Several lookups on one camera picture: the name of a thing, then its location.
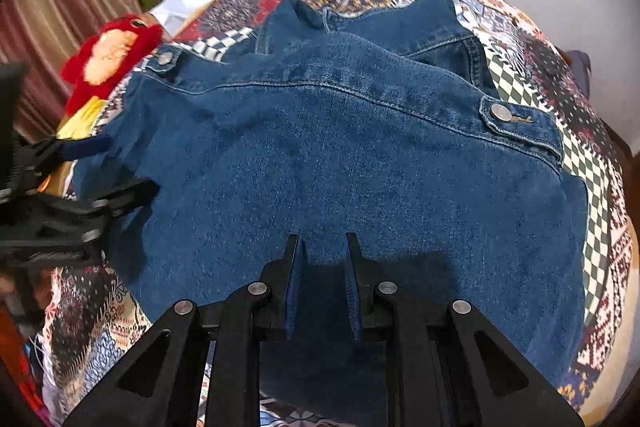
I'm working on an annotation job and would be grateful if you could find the blue denim jacket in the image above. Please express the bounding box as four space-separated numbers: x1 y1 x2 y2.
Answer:
73 0 588 426

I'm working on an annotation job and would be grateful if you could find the colourful patchwork bedspread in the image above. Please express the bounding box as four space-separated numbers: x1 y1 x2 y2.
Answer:
40 0 639 425

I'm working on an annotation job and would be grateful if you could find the yellow fleece blanket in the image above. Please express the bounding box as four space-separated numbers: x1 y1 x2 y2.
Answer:
56 96 106 140

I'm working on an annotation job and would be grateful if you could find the red plush toy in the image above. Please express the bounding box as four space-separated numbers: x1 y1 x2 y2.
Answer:
60 14 164 117

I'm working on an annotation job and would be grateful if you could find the striped brown curtain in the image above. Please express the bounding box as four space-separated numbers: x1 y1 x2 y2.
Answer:
1 0 139 141

